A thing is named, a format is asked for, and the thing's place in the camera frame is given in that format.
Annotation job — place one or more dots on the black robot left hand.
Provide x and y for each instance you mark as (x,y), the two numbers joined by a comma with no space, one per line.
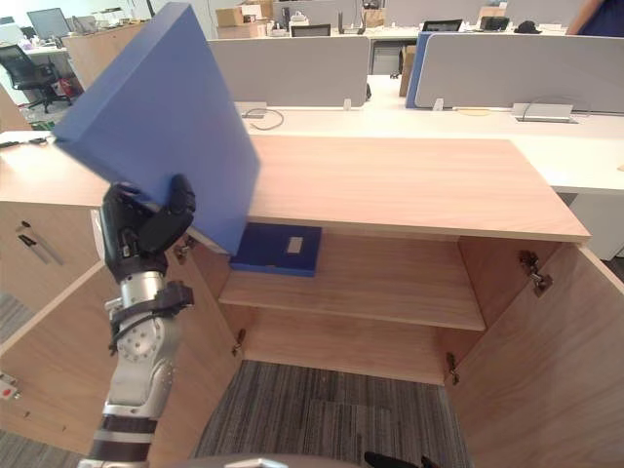
(156,229)

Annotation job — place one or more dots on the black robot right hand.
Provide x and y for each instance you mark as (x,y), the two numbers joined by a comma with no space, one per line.
(378,460)

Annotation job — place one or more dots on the large blue folder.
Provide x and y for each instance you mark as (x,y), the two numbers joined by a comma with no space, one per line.
(161,122)

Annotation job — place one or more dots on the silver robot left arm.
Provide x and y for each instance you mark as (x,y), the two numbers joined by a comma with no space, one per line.
(141,341)

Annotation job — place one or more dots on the metal door hinge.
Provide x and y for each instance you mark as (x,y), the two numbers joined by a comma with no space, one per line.
(183,248)
(238,342)
(535,273)
(452,368)

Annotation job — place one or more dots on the blue folder with white label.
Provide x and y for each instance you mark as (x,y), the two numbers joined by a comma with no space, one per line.
(273,248)

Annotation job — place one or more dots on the wooden cabinet door with latch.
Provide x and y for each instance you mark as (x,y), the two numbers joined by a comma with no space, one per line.
(63,351)

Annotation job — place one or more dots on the wooden cabinet shelf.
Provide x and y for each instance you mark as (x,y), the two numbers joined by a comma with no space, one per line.
(380,287)

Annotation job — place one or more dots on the tall wooden cabinet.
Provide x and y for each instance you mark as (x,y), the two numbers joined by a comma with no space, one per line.
(97,53)

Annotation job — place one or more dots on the plain wooden cabinet door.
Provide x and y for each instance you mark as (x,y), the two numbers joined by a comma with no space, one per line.
(551,370)

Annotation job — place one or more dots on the black office chair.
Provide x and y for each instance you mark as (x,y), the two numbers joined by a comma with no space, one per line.
(24,73)

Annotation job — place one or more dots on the wooden office cabinet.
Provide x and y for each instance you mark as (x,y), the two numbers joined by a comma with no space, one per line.
(390,180)

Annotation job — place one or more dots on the grey robot torso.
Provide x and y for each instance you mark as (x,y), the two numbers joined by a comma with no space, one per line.
(273,463)

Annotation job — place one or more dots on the grey desk partition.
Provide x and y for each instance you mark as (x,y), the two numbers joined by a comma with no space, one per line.
(292,73)

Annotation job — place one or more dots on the white latch with red button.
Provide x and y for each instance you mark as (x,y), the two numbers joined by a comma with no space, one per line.
(8,389)

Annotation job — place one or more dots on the computer monitor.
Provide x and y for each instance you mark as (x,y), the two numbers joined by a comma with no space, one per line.
(48,23)

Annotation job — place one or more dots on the tall cardboard box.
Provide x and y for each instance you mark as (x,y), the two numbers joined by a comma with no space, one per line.
(407,70)

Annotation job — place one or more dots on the brown paper bag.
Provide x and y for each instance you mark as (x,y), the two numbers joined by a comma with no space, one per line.
(374,18)

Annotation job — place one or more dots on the black laptop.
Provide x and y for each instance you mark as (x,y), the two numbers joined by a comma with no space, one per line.
(441,26)

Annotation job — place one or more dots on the black bag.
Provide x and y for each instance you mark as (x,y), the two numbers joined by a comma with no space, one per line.
(494,23)

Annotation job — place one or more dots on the grey partition with blue end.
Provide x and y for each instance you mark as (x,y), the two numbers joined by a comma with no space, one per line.
(526,73)

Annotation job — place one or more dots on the black cap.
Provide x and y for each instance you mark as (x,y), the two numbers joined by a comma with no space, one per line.
(527,27)

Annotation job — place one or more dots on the person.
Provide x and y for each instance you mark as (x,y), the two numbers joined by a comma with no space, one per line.
(599,17)

